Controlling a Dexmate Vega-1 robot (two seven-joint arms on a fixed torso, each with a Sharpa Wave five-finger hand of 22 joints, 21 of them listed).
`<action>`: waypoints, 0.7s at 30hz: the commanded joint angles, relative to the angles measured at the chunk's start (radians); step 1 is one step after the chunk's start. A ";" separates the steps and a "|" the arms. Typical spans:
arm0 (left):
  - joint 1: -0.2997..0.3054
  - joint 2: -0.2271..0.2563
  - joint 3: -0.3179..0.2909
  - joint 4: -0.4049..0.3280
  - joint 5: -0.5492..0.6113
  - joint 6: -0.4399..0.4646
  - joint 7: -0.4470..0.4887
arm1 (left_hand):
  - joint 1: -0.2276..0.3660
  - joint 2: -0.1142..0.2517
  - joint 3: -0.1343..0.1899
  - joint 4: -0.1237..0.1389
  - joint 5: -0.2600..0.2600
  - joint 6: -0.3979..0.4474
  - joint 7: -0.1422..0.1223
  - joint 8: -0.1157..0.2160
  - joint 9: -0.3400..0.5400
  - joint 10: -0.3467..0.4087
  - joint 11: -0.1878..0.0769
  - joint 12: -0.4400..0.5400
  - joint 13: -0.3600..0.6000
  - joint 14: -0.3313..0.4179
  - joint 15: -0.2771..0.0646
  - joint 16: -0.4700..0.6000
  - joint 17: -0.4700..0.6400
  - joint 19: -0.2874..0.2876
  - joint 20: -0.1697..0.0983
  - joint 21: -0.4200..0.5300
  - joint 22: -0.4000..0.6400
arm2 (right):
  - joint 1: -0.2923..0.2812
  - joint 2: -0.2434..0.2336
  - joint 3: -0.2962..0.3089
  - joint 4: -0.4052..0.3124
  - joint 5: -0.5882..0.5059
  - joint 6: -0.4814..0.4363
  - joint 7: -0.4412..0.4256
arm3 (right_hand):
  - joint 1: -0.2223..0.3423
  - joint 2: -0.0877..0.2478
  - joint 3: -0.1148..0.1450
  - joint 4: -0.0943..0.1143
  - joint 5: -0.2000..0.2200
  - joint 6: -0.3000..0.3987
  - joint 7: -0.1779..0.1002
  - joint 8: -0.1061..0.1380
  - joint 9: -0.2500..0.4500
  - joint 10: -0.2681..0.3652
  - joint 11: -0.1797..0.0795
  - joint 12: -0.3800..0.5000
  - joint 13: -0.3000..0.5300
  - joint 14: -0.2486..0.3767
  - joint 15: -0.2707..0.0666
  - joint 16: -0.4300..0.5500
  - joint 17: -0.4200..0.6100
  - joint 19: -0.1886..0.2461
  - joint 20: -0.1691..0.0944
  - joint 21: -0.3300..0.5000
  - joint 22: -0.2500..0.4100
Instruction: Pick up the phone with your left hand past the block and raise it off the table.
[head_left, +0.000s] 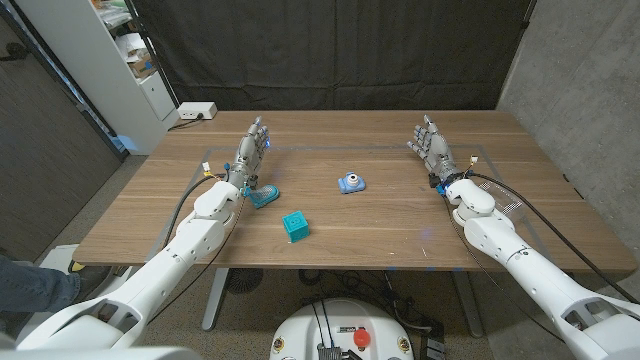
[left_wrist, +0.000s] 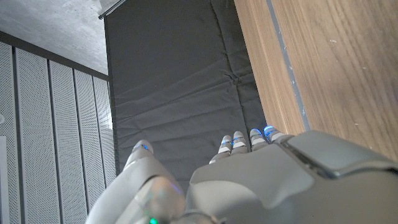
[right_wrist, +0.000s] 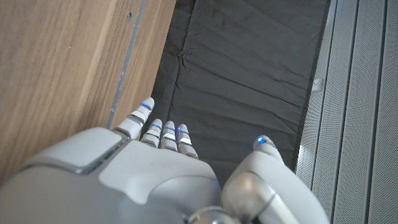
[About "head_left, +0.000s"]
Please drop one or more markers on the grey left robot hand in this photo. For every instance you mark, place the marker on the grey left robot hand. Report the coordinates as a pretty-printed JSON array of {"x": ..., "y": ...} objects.
[{"x": 248, "y": 156}]

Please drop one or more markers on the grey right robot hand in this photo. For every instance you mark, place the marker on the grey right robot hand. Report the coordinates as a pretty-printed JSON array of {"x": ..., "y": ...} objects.
[{"x": 437, "y": 152}]

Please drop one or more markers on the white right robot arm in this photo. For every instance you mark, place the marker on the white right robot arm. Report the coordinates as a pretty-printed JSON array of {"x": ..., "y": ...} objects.
[{"x": 525, "y": 270}]

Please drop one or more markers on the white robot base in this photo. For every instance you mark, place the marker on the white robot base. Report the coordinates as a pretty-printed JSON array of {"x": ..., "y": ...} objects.
[{"x": 300, "y": 325}]

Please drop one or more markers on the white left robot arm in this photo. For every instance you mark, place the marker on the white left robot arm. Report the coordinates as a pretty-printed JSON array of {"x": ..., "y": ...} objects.
[{"x": 165, "y": 260}]

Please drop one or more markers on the teal cube block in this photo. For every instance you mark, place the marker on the teal cube block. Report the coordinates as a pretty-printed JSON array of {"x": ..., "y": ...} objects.
[{"x": 295, "y": 227}]

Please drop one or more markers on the white power strip box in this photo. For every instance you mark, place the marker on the white power strip box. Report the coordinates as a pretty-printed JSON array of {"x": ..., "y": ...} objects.
[{"x": 197, "y": 110}]

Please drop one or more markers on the grey tape outline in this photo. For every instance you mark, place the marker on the grey tape outline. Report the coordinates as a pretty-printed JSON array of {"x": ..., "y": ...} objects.
[{"x": 350, "y": 148}]

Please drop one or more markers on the black round fan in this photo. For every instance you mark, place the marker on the black round fan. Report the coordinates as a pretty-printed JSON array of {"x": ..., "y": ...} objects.
[{"x": 243, "y": 280}]

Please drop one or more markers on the black curtain backdrop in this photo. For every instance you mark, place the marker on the black curtain backdrop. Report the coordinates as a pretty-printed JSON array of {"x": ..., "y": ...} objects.
[{"x": 325, "y": 50}]

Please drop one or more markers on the cardboard box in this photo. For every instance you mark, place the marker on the cardboard box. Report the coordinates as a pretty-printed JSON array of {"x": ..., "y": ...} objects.
[{"x": 141, "y": 65}]

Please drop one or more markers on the black backdrop stand pole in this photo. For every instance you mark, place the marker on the black backdrop stand pole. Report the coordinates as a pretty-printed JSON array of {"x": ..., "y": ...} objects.
[{"x": 152, "y": 52}]

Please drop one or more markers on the grey table leg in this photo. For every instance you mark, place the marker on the grey table leg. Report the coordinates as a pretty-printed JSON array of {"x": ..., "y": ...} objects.
[
  {"x": 215, "y": 300},
  {"x": 469, "y": 305}
]

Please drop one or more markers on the white shelf cabinet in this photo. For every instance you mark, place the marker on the white shelf cabinet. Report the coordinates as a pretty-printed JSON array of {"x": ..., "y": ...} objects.
[{"x": 100, "y": 75}]

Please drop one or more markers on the red emergency stop button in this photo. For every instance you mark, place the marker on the red emergency stop button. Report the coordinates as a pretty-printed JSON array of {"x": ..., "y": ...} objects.
[{"x": 361, "y": 337}]

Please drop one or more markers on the person's leg in jeans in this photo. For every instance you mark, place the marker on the person's leg in jeans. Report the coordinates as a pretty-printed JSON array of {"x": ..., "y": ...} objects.
[{"x": 35, "y": 285}]

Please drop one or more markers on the blue toy camera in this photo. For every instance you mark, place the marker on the blue toy camera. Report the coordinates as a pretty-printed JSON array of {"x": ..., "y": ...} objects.
[{"x": 351, "y": 183}]

